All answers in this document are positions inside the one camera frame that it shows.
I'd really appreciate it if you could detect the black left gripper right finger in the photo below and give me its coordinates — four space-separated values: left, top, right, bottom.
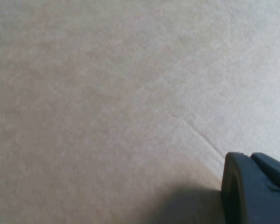
250 152 280 193

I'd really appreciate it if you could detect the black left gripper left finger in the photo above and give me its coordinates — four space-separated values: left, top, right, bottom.
220 151 280 224

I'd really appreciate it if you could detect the brown cardboard shoe box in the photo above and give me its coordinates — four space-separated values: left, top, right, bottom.
0 0 280 224

